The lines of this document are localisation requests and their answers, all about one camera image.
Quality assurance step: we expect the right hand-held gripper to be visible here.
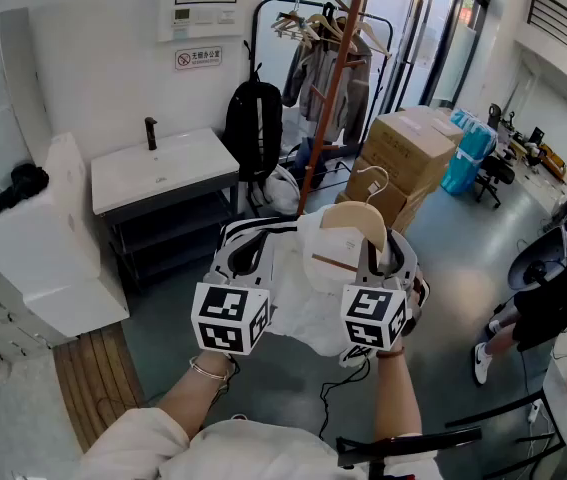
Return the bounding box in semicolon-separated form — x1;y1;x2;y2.
340;229;432;369

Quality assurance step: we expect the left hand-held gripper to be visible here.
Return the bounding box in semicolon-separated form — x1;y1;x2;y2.
191;224;277;357

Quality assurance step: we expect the pale wooden clothes hanger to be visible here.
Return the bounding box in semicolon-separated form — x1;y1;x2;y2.
311;165;390;273

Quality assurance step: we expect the white shirt with black stripes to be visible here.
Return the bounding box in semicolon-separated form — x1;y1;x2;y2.
220;206;404;358

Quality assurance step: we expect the brown wooden coat stand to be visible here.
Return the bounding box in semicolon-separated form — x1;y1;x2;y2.
295;0;379;217

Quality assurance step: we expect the person's left forearm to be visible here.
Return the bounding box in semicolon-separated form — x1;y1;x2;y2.
155;350;237;439

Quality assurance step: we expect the person's right forearm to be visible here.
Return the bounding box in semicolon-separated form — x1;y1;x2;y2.
375;347;423;437

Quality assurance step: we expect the cardboard box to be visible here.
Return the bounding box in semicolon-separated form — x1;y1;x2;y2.
398;105;465;144
345;156;439;232
361;113;457;195

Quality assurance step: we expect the white plastic bag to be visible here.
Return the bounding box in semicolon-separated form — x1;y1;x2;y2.
262;166;300;215

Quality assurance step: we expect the dark grey washbasin cabinet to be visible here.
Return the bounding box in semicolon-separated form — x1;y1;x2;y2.
105;182;242;294

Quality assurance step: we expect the black backpack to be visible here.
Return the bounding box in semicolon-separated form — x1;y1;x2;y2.
224;70;284;184

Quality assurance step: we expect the stack of blue wrapped packages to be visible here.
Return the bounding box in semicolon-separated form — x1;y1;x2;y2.
440;107;499;197

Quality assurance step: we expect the black office chair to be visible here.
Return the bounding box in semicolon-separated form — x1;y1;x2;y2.
475;155;517;209

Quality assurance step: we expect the black faucet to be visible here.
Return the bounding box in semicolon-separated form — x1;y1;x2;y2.
143;116;160;152

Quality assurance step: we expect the grey jacket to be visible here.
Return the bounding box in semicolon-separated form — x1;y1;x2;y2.
281;32;373;147

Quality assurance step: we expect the black chest-mounted device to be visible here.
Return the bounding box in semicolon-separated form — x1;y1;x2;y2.
335;426;483;469

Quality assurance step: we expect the desk with equipment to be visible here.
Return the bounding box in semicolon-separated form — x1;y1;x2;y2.
505;122;567;184

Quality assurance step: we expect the wooden slat mat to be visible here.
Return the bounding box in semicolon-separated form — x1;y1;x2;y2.
52;322;147;454

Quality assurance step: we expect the person's white top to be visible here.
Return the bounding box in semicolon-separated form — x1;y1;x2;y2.
77;407;444;480

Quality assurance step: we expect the large white box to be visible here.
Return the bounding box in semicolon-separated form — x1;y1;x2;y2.
0;132;130;339

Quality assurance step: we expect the no-smoking sign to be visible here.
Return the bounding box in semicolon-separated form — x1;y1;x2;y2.
174;47;223;72

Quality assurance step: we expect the black metal garment rack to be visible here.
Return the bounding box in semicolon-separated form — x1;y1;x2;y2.
249;0;395;219

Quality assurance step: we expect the black-framed glass door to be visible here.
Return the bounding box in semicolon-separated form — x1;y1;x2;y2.
397;0;494;114

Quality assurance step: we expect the black blurry object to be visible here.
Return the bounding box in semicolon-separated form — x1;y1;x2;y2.
0;162;50;217

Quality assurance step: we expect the gold bracelet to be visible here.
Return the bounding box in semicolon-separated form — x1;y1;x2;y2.
188;356;229;382

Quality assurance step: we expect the black cable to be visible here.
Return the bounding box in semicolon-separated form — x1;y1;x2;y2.
317;360;370;440

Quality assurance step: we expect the white table with black frame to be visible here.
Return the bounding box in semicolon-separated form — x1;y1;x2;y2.
445;312;567;474

